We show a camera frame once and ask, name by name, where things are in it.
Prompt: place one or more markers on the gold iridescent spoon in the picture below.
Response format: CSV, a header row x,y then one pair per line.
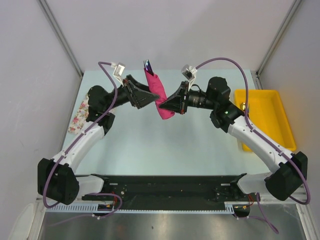
x,y
243,106

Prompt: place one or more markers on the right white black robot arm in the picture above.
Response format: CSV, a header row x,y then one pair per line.
x,y
287,170

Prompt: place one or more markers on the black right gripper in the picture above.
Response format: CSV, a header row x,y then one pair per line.
x,y
175,102

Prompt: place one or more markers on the floral patterned tray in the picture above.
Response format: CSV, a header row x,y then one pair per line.
x,y
79,119

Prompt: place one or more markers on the yellow plastic bin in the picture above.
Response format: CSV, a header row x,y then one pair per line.
x,y
266,111

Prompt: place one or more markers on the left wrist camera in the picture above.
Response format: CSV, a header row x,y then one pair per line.
x,y
118,69

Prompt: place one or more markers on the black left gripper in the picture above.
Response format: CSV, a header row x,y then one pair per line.
x,y
137,97

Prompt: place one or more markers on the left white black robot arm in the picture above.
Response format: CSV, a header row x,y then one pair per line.
x,y
56,179

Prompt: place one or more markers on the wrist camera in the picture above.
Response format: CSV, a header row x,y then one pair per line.
x,y
118,69
189,72

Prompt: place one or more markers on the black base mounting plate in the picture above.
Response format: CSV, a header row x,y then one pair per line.
x,y
212,188

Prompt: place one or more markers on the white slotted cable duct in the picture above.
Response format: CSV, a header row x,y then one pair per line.
x,y
102,208

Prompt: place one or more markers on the iridescent purple fork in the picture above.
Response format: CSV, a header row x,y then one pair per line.
x,y
148,67

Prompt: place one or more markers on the pink paper napkin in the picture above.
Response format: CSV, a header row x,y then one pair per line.
x,y
156,87

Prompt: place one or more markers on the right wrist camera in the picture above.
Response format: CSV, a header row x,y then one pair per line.
x,y
189,72

